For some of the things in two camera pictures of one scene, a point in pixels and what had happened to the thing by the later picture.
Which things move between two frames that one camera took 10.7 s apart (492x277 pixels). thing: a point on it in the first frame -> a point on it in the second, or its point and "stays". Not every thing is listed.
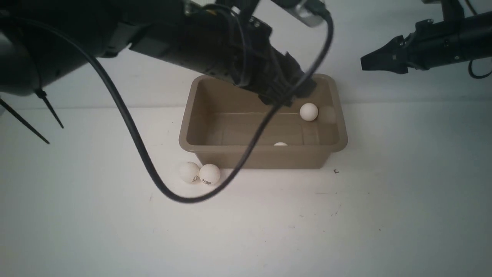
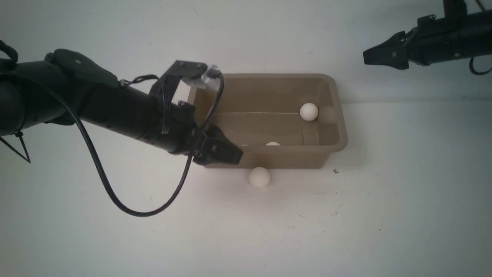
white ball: (309, 112) stays
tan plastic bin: (222, 117) stays
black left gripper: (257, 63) -> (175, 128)
